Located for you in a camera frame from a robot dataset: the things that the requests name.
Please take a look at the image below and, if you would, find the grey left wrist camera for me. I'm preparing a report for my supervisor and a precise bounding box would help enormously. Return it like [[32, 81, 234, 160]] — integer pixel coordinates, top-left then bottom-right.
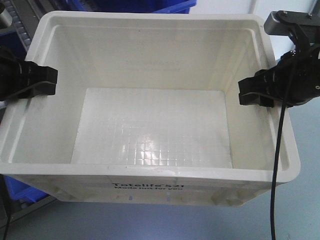
[[0, 3, 12, 29]]

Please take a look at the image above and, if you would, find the white plastic tote bin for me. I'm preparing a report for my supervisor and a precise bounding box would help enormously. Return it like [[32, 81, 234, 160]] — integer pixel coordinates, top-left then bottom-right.
[[0, 10, 301, 207]]

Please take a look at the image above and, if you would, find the blue bin left shelf side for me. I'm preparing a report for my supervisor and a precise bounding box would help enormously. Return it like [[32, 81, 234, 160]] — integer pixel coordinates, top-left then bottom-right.
[[0, 175, 50, 204]]

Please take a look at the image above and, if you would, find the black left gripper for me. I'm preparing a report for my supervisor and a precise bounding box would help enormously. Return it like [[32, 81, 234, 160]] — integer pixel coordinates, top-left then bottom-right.
[[0, 45, 58, 102]]

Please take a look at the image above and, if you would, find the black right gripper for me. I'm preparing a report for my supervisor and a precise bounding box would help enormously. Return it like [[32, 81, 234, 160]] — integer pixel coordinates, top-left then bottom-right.
[[238, 44, 320, 108]]

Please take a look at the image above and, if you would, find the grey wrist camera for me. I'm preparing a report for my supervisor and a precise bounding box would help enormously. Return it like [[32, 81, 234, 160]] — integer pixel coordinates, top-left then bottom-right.
[[0, 3, 12, 29], [263, 10, 312, 36]]

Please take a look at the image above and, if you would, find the black cable right side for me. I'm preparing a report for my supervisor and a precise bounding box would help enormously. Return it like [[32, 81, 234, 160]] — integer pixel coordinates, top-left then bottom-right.
[[269, 52, 298, 240]]

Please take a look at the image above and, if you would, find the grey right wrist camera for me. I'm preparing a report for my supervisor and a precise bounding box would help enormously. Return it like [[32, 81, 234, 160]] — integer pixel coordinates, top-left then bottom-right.
[[263, 10, 312, 36]]

